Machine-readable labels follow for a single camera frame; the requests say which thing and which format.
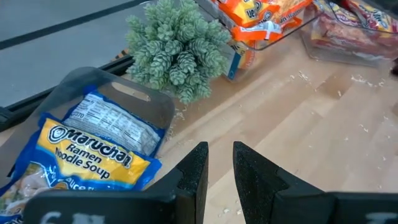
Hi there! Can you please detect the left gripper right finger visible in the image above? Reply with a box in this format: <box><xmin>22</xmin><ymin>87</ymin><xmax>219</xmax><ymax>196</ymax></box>
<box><xmin>233</xmin><ymin>141</ymin><xmax>398</xmax><ymax>224</ymax></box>

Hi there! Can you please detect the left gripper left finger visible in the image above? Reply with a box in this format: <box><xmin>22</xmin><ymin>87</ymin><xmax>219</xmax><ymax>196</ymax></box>
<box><xmin>23</xmin><ymin>141</ymin><xmax>210</xmax><ymax>224</ymax></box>

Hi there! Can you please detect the orange Maruchan ramen pack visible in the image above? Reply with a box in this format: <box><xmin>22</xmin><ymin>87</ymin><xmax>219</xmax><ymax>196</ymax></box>
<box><xmin>214</xmin><ymin>0</ymin><xmax>282</xmax><ymax>28</ymax></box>
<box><xmin>269</xmin><ymin>0</ymin><xmax>314</xmax><ymax>31</ymax></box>
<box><xmin>229</xmin><ymin>19</ymin><xmax>304</xmax><ymax>72</ymax></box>

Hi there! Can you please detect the red Maruchan ramen pack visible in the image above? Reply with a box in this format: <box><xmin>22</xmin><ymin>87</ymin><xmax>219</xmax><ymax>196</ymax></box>
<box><xmin>310</xmin><ymin>1</ymin><xmax>398</xmax><ymax>62</ymax></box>
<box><xmin>343</xmin><ymin>0</ymin><xmax>398</xmax><ymax>32</ymax></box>

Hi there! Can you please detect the dark smoked plastic bin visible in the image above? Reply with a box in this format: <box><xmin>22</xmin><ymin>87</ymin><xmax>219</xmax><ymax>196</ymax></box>
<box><xmin>0</xmin><ymin>66</ymin><xmax>177</xmax><ymax>200</ymax></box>

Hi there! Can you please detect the clear plastic bin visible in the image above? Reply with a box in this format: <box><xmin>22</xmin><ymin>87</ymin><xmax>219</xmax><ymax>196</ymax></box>
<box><xmin>194</xmin><ymin>0</ymin><xmax>315</xmax><ymax>82</ymax></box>
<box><xmin>300</xmin><ymin>0</ymin><xmax>398</xmax><ymax>68</ymax></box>

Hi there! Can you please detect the pale green artificial succulent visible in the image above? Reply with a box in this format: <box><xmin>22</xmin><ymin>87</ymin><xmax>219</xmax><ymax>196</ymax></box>
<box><xmin>124</xmin><ymin>0</ymin><xmax>233</xmax><ymax>105</ymax></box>

